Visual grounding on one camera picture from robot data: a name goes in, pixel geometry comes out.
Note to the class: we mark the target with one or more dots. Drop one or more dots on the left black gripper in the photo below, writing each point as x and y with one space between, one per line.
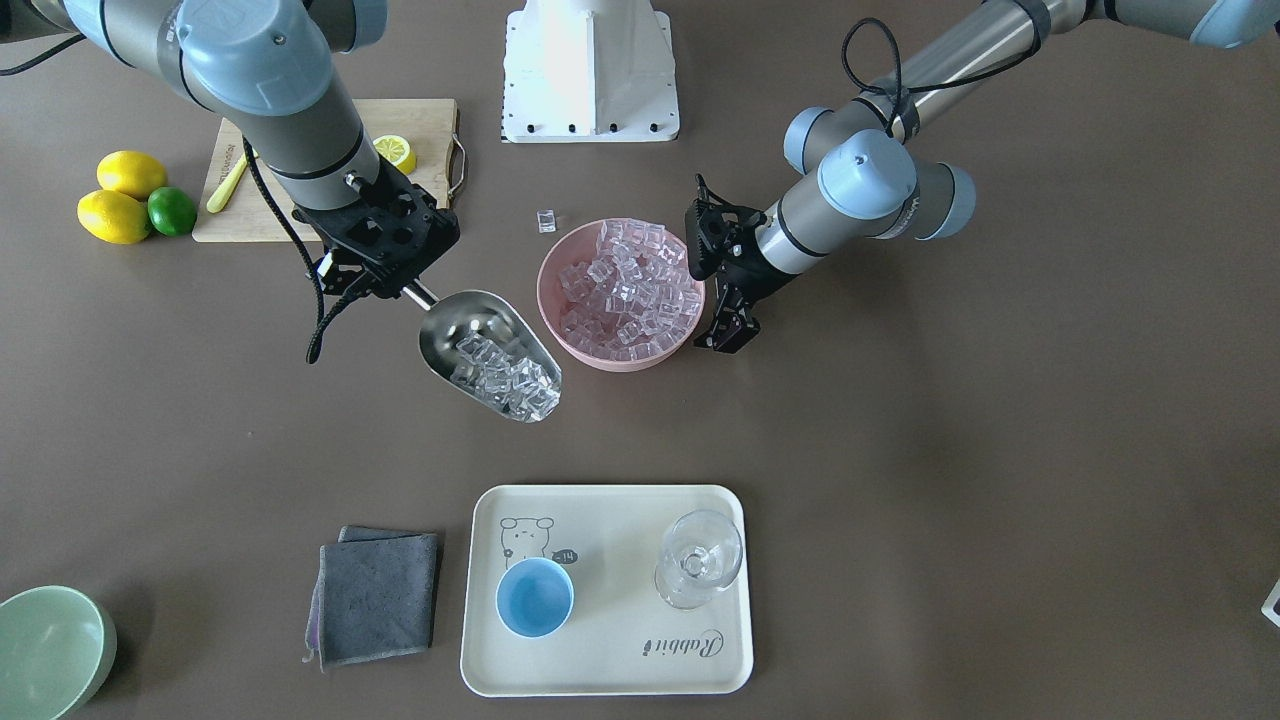
750 276

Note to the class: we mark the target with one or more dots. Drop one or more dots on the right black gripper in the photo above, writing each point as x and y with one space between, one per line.
362 279

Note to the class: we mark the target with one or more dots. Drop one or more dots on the metal ice scoop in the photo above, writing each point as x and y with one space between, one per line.
448 318

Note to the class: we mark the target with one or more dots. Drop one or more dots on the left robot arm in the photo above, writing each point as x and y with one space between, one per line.
857 177

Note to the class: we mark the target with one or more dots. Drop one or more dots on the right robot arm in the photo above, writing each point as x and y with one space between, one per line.
267 66

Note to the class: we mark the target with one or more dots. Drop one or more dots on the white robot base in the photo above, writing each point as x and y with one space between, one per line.
589 72

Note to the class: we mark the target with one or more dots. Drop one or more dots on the clear ice cubes in bowl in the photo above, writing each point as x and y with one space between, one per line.
630 290

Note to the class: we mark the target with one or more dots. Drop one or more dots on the stray ice cube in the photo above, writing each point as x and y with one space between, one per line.
547 221

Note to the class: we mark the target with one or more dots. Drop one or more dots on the blue cup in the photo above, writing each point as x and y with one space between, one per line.
535 598

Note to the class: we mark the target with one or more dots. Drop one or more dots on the half lemon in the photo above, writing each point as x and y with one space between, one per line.
398 151

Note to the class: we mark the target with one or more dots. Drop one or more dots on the bamboo cutting board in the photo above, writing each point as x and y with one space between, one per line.
427 124

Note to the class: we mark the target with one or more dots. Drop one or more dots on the yellow-green plastic knife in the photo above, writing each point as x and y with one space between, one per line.
220 197

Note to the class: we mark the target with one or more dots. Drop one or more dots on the pink bowl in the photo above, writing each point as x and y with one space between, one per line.
620 360

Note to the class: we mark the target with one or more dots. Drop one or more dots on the green lime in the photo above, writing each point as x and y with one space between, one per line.
171 211

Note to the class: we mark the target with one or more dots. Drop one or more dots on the clear wine glass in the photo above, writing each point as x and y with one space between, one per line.
701 555

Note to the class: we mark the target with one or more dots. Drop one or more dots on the upper yellow lemon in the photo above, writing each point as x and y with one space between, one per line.
134 173

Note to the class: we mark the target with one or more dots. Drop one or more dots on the yellow lemon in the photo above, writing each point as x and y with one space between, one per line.
134 173
114 217

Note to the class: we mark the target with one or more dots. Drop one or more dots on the lower yellow lemon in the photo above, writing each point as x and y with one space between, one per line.
114 217

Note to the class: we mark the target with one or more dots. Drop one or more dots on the cream serving tray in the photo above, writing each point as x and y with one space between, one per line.
620 636

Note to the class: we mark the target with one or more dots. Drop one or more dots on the grey folded cloth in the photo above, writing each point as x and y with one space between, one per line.
374 596

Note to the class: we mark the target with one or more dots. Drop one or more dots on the green bowl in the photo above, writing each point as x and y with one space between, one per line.
57 648

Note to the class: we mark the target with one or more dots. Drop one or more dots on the white object at edge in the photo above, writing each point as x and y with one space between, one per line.
1270 608

